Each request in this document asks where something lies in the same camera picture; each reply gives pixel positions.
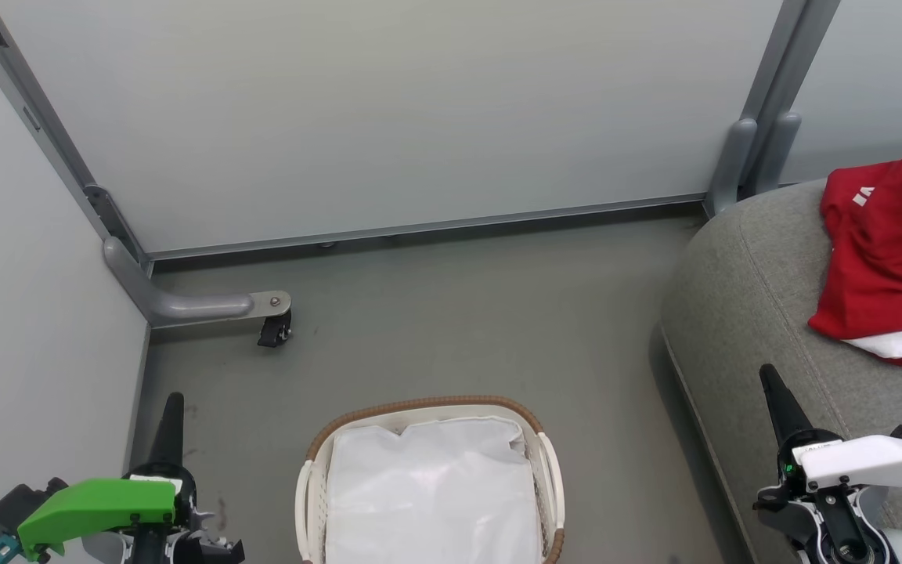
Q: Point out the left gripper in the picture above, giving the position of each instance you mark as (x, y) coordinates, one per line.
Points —
(185, 540)

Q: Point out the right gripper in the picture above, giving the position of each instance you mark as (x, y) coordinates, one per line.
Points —
(835, 525)

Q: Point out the red jersey shirt white trim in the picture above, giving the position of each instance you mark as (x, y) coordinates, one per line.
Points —
(889, 266)

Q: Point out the white laundry basket brown rim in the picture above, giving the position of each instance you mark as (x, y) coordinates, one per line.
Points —
(549, 486)

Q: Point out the white basket liner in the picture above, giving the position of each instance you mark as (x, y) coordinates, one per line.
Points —
(431, 493)

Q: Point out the grey fabric sofa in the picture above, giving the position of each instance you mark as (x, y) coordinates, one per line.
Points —
(748, 329)

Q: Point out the black caster wheel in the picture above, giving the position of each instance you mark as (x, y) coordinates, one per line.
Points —
(275, 330)

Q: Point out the green wrist camera cover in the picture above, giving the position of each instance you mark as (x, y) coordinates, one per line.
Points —
(99, 505)

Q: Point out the white wrist camera cover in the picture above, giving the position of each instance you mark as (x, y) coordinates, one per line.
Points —
(874, 462)

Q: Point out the grey partition foot bracket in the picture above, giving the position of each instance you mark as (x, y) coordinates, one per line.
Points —
(185, 305)

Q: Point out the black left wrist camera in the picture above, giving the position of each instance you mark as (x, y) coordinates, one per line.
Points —
(16, 505)

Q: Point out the grey partition double post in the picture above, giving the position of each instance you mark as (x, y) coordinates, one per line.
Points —
(772, 102)

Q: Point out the grey partition bottom rail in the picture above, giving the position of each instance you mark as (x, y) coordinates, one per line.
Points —
(420, 229)

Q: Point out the grey partition corner post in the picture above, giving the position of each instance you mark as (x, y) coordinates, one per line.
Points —
(36, 110)

